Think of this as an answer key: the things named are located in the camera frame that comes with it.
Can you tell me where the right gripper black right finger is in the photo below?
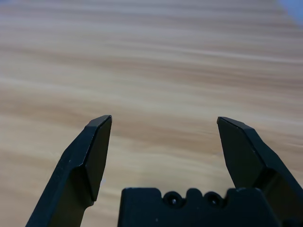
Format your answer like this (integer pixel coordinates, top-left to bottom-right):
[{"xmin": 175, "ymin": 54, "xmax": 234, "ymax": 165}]
[{"xmin": 216, "ymin": 116, "xmax": 303, "ymax": 227}]

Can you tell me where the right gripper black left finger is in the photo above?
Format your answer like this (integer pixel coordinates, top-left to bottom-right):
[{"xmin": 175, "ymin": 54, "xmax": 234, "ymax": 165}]
[{"xmin": 26, "ymin": 114, "xmax": 113, "ymax": 227}]

